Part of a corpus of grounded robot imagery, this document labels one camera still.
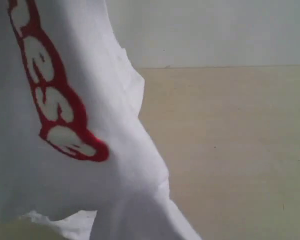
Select white t-shirt red lettering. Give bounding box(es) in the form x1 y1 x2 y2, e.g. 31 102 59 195
0 0 200 240

